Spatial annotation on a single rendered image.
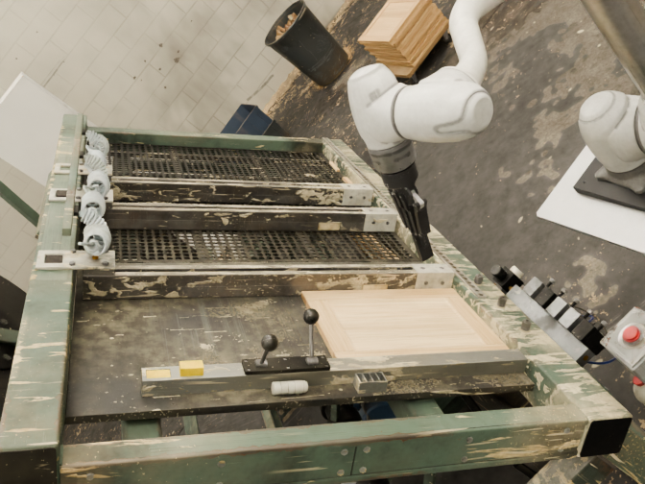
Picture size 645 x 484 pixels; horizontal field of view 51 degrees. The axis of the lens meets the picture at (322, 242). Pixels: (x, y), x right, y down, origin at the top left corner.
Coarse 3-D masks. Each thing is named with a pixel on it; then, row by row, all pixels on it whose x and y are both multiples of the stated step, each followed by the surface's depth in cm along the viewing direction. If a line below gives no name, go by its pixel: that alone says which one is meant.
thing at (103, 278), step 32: (96, 224) 173; (64, 256) 176; (96, 256) 177; (96, 288) 178; (128, 288) 180; (160, 288) 183; (192, 288) 186; (224, 288) 188; (256, 288) 191; (288, 288) 194; (320, 288) 197; (352, 288) 200; (416, 288) 207
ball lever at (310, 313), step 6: (306, 312) 157; (312, 312) 156; (318, 312) 158; (306, 318) 156; (312, 318) 156; (318, 318) 157; (312, 324) 157; (312, 330) 157; (312, 336) 157; (312, 342) 157; (312, 348) 157; (312, 354) 157; (306, 360) 157; (312, 360) 156; (318, 360) 157
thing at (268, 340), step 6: (264, 336) 145; (270, 336) 144; (264, 342) 144; (270, 342) 144; (276, 342) 144; (264, 348) 144; (270, 348) 144; (264, 354) 149; (258, 360) 153; (264, 360) 151; (258, 366) 152; (264, 366) 153
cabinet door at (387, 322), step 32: (448, 288) 210; (320, 320) 181; (352, 320) 184; (384, 320) 187; (416, 320) 189; (448, 320) 192; (480, 320) 193; (352, 352) 169; (384, 352) 171; (416, 352) 173
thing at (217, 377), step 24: (336, 360) 161; (360, 360) 162; (384, 360) 164; (408, 360) 165; (432, 360) 166; (456, 360) 168; (480, 360) 169; (504, 360) 171; (144, 384) 144; (168, 384) 146; (192, 384) 148; (216, 384) 149; (240, 384) 151; (264, 384) 153; (312, 384) 157
